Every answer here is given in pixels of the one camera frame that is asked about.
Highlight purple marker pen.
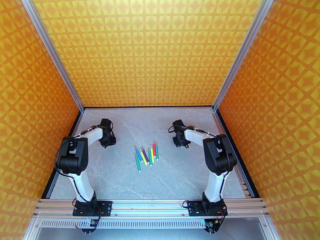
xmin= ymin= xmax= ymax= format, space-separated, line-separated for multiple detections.
xmin=141 ymin=145 xmax=150 ymax=164

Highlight right camera black cable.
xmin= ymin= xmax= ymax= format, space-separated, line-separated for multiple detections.
xmin=168 ymin=124 xmax=218 ymax=137

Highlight aluminium frame post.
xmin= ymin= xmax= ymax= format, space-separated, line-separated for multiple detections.
xmin=212 ymin=0 xmax=282 ymax=112
xmin=14 ymin=0 xmax=85 ymax=112

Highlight aluminium table side rail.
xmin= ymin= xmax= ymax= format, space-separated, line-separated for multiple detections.
xmin=46 ymin=110 xmax=84 ymax=199
xmin=212 ymin=110 xmax=256 ymax=199

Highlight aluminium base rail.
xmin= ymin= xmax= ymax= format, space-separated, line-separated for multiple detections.
xmin=34 ymin=199 xmax=269 ymax=218

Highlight slotted cable duct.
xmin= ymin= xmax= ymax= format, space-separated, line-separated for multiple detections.
xmin=37 ymin=218 xmax=272 ymax=229

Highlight small circuit board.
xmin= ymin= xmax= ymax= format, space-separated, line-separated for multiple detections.
xmin=79 ymin=218 xmax=100 ymax=235
xmin=203 ymin=218 xmax=222 ymax=234

